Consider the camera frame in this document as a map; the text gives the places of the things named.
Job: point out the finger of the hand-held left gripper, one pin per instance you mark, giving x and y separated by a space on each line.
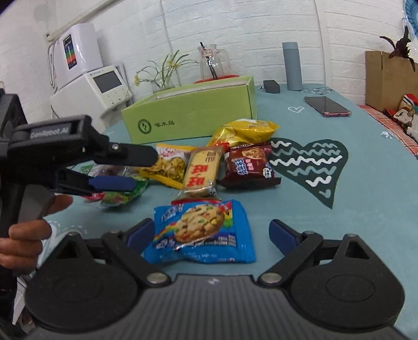
112 183
137 157

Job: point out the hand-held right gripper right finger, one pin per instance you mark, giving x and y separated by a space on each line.
281 234

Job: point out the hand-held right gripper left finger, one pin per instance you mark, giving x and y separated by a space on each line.
142 232

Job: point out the clear red snack packet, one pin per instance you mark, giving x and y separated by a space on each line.
112 171

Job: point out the green candy packet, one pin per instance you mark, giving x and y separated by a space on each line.
130 196

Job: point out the green-edged cake packet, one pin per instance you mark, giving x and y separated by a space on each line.
84 170

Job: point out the yellow banana chip packet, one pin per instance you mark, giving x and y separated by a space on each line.
169 168

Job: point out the blue cookie packet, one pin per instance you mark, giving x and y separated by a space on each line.
199 229

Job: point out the tan biscuit packet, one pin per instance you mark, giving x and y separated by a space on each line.
201 170

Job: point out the light green cardboard box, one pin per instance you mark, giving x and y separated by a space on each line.
196 111

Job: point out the person's left hand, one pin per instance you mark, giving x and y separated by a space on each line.
29 232

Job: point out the teal tablecloth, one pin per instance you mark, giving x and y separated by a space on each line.
310 212

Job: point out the brown cookie packet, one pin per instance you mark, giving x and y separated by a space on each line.
248 165

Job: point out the white appliance with screen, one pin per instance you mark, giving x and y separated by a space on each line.
107 81

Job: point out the glass vase with plant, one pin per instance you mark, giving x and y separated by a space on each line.
165 80

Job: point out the white water purifier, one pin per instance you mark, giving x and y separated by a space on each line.
86 49

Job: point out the yellow puffed snack packet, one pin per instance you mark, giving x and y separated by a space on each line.
248 130

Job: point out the black straw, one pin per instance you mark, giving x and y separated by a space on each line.
209 62

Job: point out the red tray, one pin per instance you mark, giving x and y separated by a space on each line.
228 77

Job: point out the glass pitcher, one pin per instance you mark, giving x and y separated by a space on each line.
220 62

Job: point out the smartphone with red case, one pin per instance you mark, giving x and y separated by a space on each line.
326 105

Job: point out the small black box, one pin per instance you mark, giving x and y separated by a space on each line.
271 87

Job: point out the red checked cloth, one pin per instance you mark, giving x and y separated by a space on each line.
387 126

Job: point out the grey thermos bottle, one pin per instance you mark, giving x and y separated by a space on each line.
291 65

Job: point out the colourful stuffed toy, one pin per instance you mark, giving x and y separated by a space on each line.
408 117

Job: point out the brown cardboard box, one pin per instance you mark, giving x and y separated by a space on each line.
382 83

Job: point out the purple leaf plant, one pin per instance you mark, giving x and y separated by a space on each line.
403 45

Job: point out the blue paper wall fan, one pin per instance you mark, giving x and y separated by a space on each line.
412 9
412 30

